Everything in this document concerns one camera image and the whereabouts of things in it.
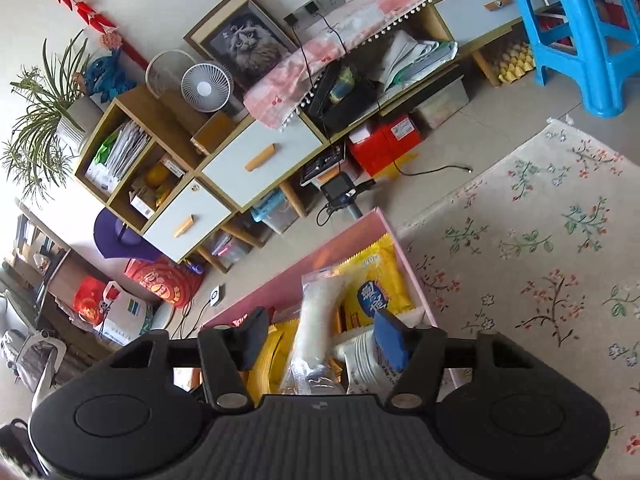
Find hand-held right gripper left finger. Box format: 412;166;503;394
112;306;271;411

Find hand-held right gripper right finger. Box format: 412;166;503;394
374;308;531;410

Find yellow potato chip packet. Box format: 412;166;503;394
330;235;417;334

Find clear rice cracker packet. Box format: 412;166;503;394
279;265;362;407

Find pink and white cardboard box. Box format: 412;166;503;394
200;208;459;407

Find yellow snack packet blue label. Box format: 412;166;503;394
247;320;302;407

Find silver white snack packet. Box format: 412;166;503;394
344;330;407;397

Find clear storage bin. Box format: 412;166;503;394
207;232;251;274

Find red printed gift bag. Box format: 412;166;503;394
124;257;206;309

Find blue lid plastic container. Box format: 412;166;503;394
249;189;301;235

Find white paper bag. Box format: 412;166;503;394
93;280;156;349

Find black handheld gadget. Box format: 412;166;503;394
316;172;376;226

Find purple hat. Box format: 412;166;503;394
93;207;162;260

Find red shiny bag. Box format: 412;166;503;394
73;275;114;324

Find small white box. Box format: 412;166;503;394
128;188;157;220

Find yellow item in shelf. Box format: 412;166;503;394
144;163;176;206

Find red cardboard box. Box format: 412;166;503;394
348;112;426;177

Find brown cardboard box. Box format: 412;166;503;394
189;112;234;155

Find brown wooden desk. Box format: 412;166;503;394
0;199;103;361

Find white paper packets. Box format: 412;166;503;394
84;120;151;194

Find grey office chair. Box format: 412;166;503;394
0;329;67;412

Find wooden shelf cabinet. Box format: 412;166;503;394
73;84;327;266

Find black device box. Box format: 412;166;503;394
304;62;382;134

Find clear plastic bin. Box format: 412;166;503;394
412;77;471;131

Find white desk fan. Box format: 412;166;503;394
180;62;235;114

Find green yellow item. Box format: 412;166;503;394
329;67;357;102

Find potted green plant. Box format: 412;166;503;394
2;29;104;202

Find stack of papers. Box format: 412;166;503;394
380;30;459;94

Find pink floral cloth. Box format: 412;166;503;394
243;0;477;129

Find framed cat picture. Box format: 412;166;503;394
183;0;299;94

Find blue plush toy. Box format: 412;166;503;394
83;50;136;99

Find yellow egg tray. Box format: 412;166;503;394
487;42;536;86

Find blue plastic stool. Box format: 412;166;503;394
508;0;640;119

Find white drawer orange handle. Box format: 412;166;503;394
433;0;522;45
202;120;324;211
142;177;234;261

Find black cable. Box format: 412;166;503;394
394;162;474;177

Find white wire fan guard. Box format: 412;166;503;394
145;49;196;101

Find wall socket with plugs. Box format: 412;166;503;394
284;0;324;26

